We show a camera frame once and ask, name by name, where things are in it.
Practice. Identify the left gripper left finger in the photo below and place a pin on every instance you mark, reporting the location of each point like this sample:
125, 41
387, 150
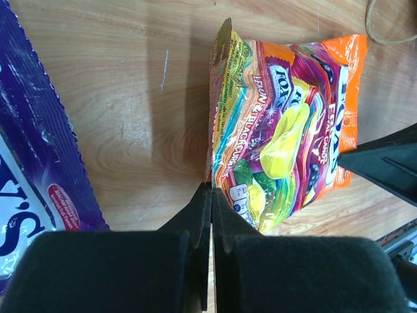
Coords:
165, 270

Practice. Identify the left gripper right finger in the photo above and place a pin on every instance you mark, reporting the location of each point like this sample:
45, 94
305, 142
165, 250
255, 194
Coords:
258, 273

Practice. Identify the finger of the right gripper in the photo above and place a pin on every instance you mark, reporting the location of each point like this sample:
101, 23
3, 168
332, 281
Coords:
388, 162

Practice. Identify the orange Fox's candy bag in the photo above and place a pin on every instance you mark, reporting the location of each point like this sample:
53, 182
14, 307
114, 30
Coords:
281, 115

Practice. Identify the red brown paper bag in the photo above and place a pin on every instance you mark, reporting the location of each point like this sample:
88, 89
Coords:
391, 22

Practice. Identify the purple Fox's candy bag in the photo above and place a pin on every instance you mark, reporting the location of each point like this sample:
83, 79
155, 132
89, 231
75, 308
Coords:
44, 183

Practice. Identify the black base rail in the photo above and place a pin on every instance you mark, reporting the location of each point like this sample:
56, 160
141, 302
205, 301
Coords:
400, 244

